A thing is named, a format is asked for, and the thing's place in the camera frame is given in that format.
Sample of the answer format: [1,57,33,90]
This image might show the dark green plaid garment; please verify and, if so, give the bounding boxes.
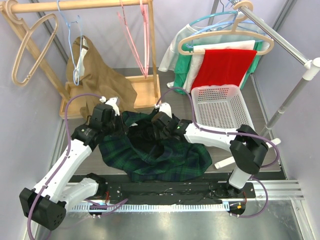
[98,111,212,182]

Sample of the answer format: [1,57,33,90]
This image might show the light blue wire hanger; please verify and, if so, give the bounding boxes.
[56,0,85,86]

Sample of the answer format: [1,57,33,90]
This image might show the tan skirt with white lining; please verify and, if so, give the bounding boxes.
[66,36,137,112]

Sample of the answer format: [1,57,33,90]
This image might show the pink hanger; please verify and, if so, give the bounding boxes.
[117,0,146,79]
[139,0,150,77]

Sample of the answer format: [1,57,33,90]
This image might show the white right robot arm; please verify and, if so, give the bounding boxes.
[151,112,269,198]

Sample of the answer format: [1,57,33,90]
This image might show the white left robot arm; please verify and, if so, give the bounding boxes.
[19,98,124,231]

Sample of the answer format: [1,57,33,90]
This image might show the wooden hanger rack with tray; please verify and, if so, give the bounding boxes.
[0,0,161,119]

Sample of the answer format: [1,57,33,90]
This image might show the teal hanger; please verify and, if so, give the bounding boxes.
[189,10,237,26]

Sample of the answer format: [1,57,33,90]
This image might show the beige wooden hanger on rack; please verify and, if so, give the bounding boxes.
[11,13,59,87]

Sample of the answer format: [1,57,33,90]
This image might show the beige wooden hanger with clothes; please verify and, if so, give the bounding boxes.
[177,12,275,56]

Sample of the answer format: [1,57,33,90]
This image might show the white plastic basket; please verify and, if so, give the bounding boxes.
[191,84,254,129]

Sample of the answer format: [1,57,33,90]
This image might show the red cloth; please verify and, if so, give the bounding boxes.
[191,49,257,89]

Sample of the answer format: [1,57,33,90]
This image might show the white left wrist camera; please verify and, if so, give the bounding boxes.
[99,96,120,116]

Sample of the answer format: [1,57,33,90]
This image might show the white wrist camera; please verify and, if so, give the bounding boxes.
[99,96,120,116]
[154,102,172,118]

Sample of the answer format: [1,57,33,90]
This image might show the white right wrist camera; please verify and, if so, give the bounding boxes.
[154,102,172,118]

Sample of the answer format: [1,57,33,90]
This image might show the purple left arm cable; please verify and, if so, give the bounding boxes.
[26,92,131,240]

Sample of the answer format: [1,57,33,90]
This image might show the white slotted cable duct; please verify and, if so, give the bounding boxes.
[70,201,230,213]

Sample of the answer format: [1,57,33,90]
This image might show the blue hanger on rail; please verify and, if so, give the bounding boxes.
[204,0,243,31]

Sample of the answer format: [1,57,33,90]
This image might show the metal clothes rail stand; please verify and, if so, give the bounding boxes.
[214,0,320,170]

